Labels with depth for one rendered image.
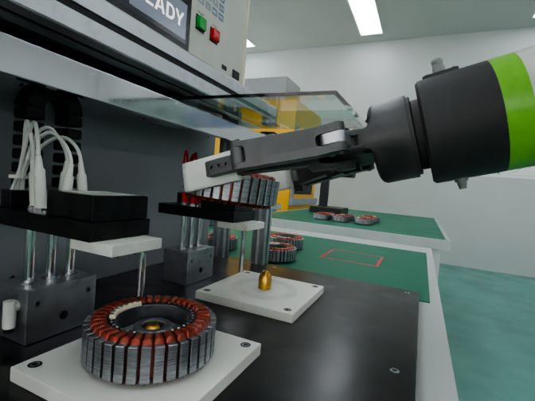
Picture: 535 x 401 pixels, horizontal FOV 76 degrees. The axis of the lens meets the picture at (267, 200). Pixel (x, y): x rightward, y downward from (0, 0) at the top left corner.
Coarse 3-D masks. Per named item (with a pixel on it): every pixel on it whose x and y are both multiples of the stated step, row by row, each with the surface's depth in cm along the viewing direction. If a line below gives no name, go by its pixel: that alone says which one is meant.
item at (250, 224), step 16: (160, 208) 57; (176, 208) 55; (192, 208) 54; (208, 208) 53; (224, 208) 52; (240, 208) 53; (192, 224) 58; (224, 224) 52; (240, 224) 51; (256, 224) 53; (192, 240) 58
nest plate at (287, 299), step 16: (240, 272) 61; (208, 288) 50; (224, 288) 51; (240, 288) 52; (256, 288) 52; (272, 288) 53; (288, 288) 54; (304, 288) 54; (320, 288) 55; (224, 304) 47; (240, 304) 46; (256, 304) 45; (272, 304) 46; (288, 304) 46; (304, 304) 47; (288, 320) 43
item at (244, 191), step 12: (252, 180) 35; (264, 180) 36; (192, 192) 35; (204, 192) 34; (216, 192) 34; (228, 192) 34; (240, 192) 35; (252, 192) 35; (264, 192) 36; (276, 192) 38; (240, 204) 35; (252, 204) 36; (264, 204) 36
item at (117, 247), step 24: (48, 192) 31; (72, 192) 31; (96, 192) 34; (0, 216) 34; (24, 216) 32; (48, 216) 31; (72, 216) 30; (96, 216) 29; (120, 216) 32; (144, 216) 34; (48, 240) 36; (72, 240) 30; (96, 240) 30; (120, 240) 31; (144, 240) 32; (24, 264) 34; (48, 264) 36; (72, 264) 38
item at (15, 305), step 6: (6, 300) 32; (12, 300) 32; (6, 306) 32; (12, 306) 32; (18, 306) 32; (6, 312) 32; (12, 312) 32; (6, 318) 32; (12, 318) 32; (6, 324) 32; (12, 324) 32; (6, 330) 32; (12, 330) 32
